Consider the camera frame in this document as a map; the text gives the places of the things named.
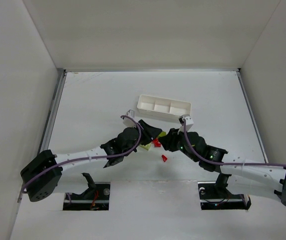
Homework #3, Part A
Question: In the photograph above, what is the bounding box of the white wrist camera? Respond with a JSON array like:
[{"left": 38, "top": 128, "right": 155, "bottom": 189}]
[
  {"left": 179, "top": 114, "right": 194, "bottom": 132},
  {"left": 121, "top": 109, "right": 135, "bottom": 127}
]

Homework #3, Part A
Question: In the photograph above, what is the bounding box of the large lime lego stack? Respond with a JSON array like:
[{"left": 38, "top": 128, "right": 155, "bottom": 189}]
[{"left": 139, "top": 143, "right": 152, "bottom": 151}]

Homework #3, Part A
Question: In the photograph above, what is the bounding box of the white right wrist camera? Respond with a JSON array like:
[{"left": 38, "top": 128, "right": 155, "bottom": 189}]
[{"left": 179, "top": 114, "right": 194, "bottom": 132}]

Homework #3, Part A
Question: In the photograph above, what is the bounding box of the dark lime lego brick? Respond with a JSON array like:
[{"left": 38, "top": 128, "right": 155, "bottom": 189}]
[{"left": 158, "top": 131, "right": 167, "bottom": 138}]

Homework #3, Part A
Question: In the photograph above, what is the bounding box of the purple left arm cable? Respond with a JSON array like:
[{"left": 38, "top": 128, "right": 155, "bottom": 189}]
[{"left": 22, "top": 114, "right": 143, "bottom": 195}]

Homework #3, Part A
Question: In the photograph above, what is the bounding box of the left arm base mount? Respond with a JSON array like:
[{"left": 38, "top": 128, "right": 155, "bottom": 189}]
[{"left": 62, "top": 173, "right": 111, "bottom": 211}]

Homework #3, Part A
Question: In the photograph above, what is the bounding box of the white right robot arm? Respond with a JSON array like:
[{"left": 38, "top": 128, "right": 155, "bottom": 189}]
[{"left": 158, "top": 128, "right": 286, "bottom": 206}]

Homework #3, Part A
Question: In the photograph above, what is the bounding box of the red lego pile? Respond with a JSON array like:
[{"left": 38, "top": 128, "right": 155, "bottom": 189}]
[{"left": 152, "top": 138, "right": 161, "bottom": 148}]

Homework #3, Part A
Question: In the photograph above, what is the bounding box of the white three-compartment tray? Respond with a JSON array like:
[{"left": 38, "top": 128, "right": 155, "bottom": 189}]
[{"left": 137, "top": 94, "right": 192, "bottom": 121}]

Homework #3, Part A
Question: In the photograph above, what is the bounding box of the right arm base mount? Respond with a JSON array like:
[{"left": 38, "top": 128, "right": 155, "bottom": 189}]
[{"left": 198, "top": 173, "right": 252, "bottom": 211}]

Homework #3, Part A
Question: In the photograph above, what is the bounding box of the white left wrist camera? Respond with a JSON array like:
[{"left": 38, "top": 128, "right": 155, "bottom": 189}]
[{"left": 121, "top": 109, "right": 135, "bottom": 127}]

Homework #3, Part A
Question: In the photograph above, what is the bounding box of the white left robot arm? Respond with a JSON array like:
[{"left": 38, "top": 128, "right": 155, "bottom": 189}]
[{"left": 20, "top": 115, "right": 162, "bottom": 202}]

